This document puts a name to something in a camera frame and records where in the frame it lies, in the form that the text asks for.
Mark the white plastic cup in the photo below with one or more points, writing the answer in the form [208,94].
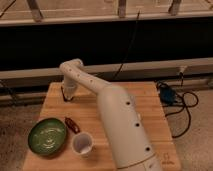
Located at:
[82,144]

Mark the green bowl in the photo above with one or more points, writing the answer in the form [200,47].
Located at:
[47,137]

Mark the blue power adapter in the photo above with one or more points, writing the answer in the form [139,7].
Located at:
[167,95]

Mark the black eraser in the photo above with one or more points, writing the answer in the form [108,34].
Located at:
[64,98]

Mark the translucent cylindrical end effector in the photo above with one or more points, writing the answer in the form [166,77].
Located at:
[69,92]

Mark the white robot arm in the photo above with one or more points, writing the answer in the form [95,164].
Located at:
[128,140]

